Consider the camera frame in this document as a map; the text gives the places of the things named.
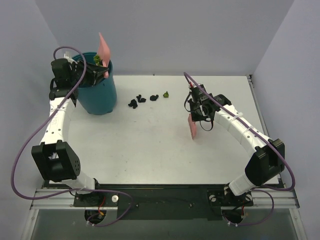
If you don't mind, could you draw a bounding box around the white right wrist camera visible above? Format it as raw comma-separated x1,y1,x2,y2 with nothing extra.
188,83,206,91

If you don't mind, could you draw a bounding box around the pink hand brush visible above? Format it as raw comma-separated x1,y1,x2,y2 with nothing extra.
187,114,197,139

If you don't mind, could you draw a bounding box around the pink plastic dustpan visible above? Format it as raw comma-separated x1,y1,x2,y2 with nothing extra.
97,33,111,67

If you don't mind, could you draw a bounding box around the green paper scrap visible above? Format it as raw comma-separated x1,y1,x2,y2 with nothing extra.
93,54,102,66
163,91,169,98

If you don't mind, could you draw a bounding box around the aluminium table frame rail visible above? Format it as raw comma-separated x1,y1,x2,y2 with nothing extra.
31,74,300,210

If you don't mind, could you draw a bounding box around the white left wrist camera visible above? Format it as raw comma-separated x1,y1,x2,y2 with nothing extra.
63,51,75,64

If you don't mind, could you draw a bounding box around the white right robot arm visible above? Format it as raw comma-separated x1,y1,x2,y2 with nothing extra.
185,85,285,205

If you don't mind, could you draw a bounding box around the teal plastic bucket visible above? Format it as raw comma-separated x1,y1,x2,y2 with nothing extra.
77,61,117,115

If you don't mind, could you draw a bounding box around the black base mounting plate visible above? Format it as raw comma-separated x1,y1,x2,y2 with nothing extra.
73,184,253,221

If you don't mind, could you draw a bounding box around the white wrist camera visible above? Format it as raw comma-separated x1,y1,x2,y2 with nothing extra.
188,83,206,91
63,51,75,64

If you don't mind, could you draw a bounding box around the black paper scrap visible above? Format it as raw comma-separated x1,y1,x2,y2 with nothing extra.
136,94,147,103
149,94,159,102
128,99,138,109

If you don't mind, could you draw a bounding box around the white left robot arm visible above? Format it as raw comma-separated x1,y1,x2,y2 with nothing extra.
31,57,109,206

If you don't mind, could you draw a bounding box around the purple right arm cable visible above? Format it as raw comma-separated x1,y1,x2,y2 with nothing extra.
183,72,296,228

